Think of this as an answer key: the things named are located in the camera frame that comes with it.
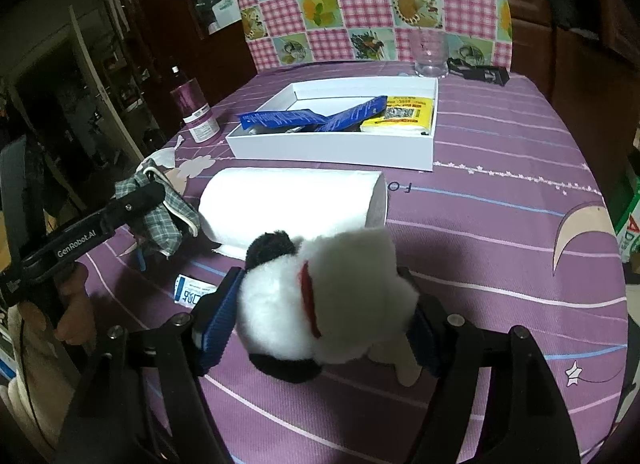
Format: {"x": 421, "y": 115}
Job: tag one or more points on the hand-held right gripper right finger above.
{"x": 425, "y": 344}

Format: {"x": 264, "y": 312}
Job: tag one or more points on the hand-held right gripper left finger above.
{"x": 220, "y": 324}

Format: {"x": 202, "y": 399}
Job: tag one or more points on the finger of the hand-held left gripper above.
{"x": 137, "y": 204}

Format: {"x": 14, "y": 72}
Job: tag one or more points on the plaid face mask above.
{"x": 160, "y": 224}

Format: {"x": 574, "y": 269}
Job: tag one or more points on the white and black plush dog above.
{"x": 340, "y": 294}

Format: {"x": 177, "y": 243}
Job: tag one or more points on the blue foil packet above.
{"x": 280, "y": 118}
{"x": 355, "y": 113}

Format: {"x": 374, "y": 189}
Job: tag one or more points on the white shallow box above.
{"x": 330, "y": 146}

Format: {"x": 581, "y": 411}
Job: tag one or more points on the yellow snack packet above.
{"x": 400, "y": 116}

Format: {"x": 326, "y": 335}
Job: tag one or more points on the person's left hand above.
{"x": 75, "y": 304}

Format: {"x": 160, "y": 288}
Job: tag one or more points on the small white labelled packet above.
{"x": 195, "y": 291}

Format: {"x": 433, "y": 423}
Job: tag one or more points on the purple liquid bottle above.
{"x": 192, "y": 103}

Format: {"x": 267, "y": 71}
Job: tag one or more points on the white tissue roll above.
{"x": 290, "y": 204}

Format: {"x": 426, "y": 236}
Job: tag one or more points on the purple striped tablecloth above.
{"x": 500, "y": 194}

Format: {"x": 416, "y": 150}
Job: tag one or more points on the green and white carton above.
{"x": 632, "y": 229}

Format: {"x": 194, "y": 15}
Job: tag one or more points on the black clip tool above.
{"x": 480, "y": 72}

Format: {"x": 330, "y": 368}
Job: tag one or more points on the clear drinking glass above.
{"x": 430, "y": 53}

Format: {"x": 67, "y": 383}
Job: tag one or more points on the pink checked patchwork cloth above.
{"x": 375, "y": 3}

